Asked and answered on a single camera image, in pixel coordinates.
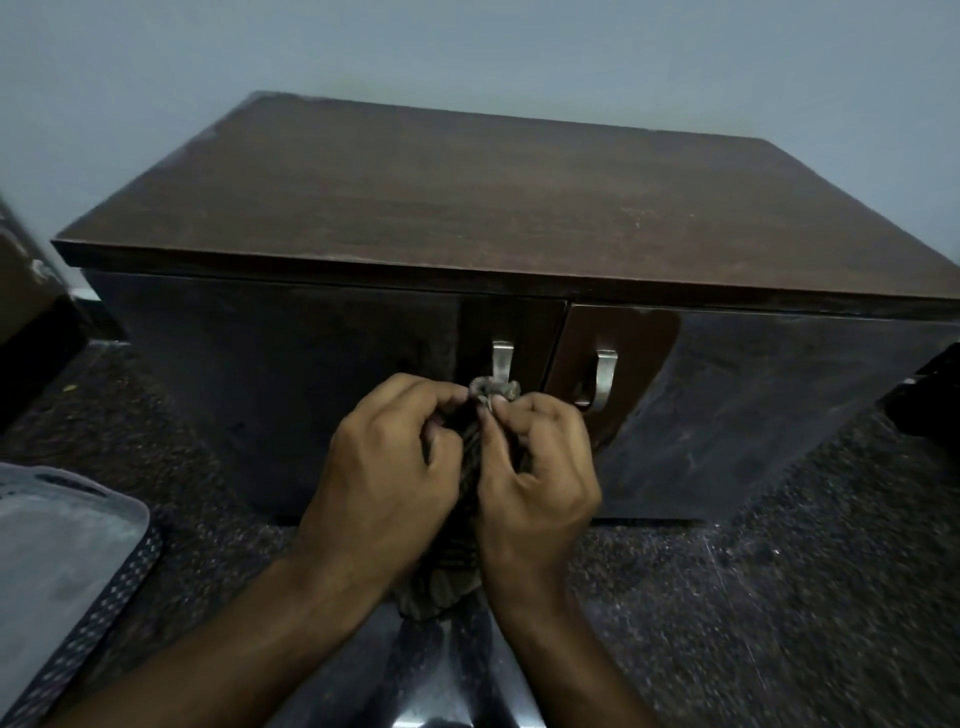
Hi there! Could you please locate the person's right hand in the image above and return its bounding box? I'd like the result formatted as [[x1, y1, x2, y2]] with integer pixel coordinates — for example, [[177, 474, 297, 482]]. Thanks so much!
[[474, 391, 604, 603]]

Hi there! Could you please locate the person's left hand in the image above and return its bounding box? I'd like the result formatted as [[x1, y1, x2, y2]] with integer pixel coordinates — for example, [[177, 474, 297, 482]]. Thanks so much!
[[298, 372, 471, 595]]

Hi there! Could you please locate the striped grey-brown cloth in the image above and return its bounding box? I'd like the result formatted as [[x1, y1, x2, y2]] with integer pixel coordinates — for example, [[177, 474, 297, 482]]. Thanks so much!
[[393, 378, 524, 621]]

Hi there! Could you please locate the person's right forearm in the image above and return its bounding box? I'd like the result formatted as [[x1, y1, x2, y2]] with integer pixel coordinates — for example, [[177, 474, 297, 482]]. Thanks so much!
[[487, 566, 663, 728]]

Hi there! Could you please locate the person's left forearm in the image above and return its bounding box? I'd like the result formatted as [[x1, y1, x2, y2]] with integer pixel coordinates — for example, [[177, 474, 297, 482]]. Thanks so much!
[[43, 551, 395, 728]]

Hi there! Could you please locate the dark glossy cabinet door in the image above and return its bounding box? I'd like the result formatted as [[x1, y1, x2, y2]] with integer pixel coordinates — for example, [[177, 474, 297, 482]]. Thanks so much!
[[84, 270, 568, 525], [543, 303, 960, 524]]

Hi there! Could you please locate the black glossy object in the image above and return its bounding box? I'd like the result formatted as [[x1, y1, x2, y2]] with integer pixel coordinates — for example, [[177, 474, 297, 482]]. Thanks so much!
[[266, 592, 549, 728]]

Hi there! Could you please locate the dark brown wooden cabinet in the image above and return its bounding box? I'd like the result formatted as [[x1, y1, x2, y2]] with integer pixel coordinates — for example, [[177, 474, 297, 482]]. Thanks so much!
[[51, 91, 960, 526]]

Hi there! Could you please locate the grey perforated plastic basket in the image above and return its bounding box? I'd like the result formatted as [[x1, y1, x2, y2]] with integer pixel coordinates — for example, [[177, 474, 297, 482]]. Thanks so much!
[[0, 462, 164, 728]]

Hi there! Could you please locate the dark brown box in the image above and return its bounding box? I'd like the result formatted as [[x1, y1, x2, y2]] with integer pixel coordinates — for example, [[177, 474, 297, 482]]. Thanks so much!
[[0, 196, 93, 432]]

